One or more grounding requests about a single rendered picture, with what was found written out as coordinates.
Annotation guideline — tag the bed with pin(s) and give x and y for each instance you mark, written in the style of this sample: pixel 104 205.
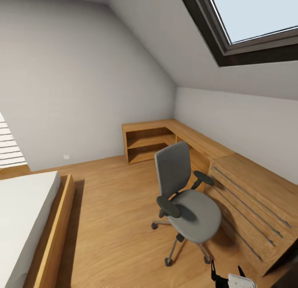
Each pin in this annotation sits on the bed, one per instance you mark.
pixel 34 215

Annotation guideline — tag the bookcase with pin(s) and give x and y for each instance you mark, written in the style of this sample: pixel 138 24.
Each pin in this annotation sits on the bookcase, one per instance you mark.
pixel 202 150
pixel 168 133
pixel 140 140

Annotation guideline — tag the swivel chair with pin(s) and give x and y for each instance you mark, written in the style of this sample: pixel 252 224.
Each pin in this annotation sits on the swivel chair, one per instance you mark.
pixel 193 213

